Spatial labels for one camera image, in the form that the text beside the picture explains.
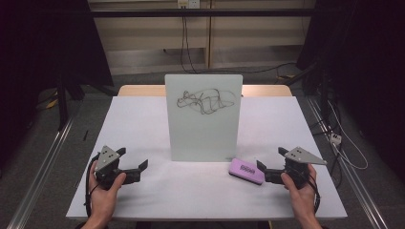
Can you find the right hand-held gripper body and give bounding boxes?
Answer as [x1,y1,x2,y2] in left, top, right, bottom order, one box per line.
[282,146,329,191]

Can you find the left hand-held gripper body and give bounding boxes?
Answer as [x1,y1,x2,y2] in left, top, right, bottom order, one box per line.
[94,145,129,191]

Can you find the purple whiteboard eraser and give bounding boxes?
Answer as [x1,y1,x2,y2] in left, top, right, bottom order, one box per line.
[227,157,266,186]

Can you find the white whiteboard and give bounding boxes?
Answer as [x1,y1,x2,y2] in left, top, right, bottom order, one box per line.
[164,73,244,163]

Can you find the person's right hand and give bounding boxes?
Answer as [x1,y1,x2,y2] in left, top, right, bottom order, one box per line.
[280,163,320,218]

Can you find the person's left hand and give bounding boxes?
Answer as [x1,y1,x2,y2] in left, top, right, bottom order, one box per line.
[88,160,127,220]

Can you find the white table cover sheet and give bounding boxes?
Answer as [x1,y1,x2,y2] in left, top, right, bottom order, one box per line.
[66,95,348,221]

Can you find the black metal stand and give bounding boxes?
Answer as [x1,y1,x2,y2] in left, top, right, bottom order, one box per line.
[285,60,332,130]
[54,71,86,132]

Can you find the black curtain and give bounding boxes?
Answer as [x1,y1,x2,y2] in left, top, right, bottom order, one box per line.
[0,0,115,173]
[295,0,405,182]

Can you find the black horizontal bar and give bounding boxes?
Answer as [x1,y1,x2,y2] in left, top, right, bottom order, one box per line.
[90,8,319,18]

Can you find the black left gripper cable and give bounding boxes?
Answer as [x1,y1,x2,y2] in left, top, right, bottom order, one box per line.
[84,153,101,218]

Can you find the aluminium floor rail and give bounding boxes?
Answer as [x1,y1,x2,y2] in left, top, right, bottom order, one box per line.
[305,94,390,229]
[6,115,76,229]

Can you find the white cable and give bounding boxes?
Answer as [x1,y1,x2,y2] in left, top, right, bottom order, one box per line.
[327,99,370,171]

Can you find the black floor cable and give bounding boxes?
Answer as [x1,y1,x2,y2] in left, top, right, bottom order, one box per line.
[190,62,299,75]

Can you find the black hanging cable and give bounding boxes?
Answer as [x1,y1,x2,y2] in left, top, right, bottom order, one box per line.
[180,15,200,74]

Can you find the white wall outlet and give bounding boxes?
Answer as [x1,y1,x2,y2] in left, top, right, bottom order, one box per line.
[177,0,202,10]

